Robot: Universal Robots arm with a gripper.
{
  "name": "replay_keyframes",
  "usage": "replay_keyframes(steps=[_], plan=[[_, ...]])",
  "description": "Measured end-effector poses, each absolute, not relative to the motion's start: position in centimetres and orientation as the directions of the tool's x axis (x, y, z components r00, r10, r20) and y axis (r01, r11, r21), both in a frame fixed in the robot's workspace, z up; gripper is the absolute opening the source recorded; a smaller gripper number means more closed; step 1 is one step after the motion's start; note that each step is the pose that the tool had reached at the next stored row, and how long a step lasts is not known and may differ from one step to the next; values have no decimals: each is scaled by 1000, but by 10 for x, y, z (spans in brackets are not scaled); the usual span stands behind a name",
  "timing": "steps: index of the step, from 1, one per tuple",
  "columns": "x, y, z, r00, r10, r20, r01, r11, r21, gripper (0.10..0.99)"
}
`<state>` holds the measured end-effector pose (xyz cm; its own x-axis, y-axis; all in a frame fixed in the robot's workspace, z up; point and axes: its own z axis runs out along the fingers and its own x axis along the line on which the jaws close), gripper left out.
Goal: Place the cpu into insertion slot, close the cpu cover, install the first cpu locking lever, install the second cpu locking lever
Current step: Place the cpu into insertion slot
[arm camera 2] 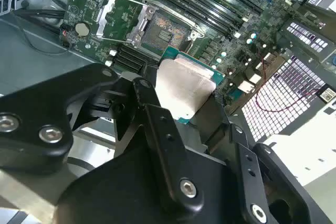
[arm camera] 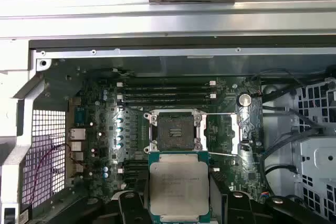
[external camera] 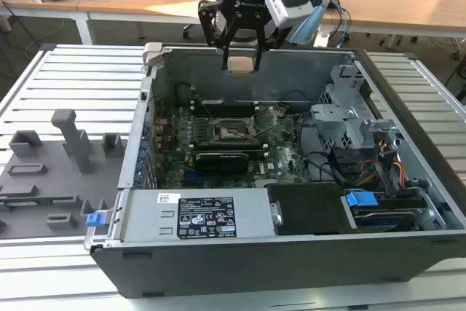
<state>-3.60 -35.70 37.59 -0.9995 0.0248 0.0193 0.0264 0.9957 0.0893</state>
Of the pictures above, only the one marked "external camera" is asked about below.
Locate metal locking lever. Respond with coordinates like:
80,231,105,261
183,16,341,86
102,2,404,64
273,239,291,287
202,101,216,125

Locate grey parts rack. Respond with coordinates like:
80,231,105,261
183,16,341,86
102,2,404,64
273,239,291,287
0,109,129,240

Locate white power adapter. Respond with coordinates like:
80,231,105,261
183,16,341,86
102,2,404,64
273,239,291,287
312,30,331,48

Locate black PC case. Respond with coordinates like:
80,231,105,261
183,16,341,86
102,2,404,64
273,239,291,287
84,42,466,299

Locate CPU socket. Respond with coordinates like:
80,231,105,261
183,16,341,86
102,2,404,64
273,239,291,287
213,117,258,145

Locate green motherboard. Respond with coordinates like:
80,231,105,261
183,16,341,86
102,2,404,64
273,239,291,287
151,101,314,190

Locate grey power supply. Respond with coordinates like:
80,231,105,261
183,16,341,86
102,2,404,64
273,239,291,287
108,189,285,243

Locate black graphics card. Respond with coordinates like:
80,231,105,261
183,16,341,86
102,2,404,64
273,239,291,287
194,151,250,176

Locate silver CPU plate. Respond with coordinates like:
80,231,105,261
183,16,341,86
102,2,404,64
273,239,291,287
228,56,255,74

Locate black plastic shroud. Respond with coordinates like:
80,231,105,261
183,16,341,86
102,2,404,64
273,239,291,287
266,182,356,236

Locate blue cable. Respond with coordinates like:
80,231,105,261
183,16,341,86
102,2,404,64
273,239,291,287
327,0,352,50

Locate green RAM stick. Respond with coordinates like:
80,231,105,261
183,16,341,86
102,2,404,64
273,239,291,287
0,195,76,205

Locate blue power supply latch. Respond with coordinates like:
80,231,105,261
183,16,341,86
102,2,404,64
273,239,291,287
86,212,105,228

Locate black cable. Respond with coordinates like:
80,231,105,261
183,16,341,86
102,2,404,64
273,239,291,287
300,121,347,185

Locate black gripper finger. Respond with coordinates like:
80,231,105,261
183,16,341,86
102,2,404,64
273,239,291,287
198,0,240,71
252,12,291,71

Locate grey metal drive cage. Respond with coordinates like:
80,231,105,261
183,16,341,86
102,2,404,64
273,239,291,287
311,64,400,151

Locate yellow red wire bundle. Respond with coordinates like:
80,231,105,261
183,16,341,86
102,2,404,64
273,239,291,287
358,138,408,186

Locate hard disk in blue carrier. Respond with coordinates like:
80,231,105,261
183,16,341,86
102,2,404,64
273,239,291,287
345,190,430,234

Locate metal socket cover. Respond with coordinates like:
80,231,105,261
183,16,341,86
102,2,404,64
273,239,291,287
250,106,287,136

